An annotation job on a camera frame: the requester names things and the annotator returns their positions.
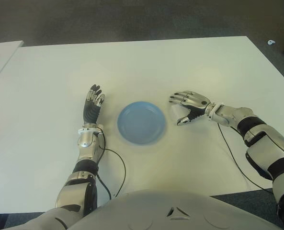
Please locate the grey robot torso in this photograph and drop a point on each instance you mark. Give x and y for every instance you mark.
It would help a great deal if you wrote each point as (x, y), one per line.
(144, 210)

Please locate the right robot hand black silver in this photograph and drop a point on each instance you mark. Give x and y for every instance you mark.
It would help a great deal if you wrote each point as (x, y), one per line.
(196, 103)

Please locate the small white floor object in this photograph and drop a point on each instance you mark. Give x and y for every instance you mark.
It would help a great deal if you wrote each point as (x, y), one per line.
(270, 42)

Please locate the white side table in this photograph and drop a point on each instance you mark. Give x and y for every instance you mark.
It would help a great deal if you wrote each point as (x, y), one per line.
(3, 55)

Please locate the blue round plate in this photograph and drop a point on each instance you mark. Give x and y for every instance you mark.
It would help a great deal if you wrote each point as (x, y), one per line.
(141, 122)

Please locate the right robot arm silver black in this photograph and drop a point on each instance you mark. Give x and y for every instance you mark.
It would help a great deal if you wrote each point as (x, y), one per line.
(252, 129)

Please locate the white charger block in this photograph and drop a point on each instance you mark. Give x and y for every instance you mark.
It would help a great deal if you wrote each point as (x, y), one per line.
(177, 111)

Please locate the left robot arm silver black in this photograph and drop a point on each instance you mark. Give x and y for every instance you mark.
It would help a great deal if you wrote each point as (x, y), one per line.
(85, 141)

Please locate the left robot hand black silver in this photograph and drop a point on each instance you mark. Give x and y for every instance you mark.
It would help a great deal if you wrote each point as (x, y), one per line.
(91, 112)

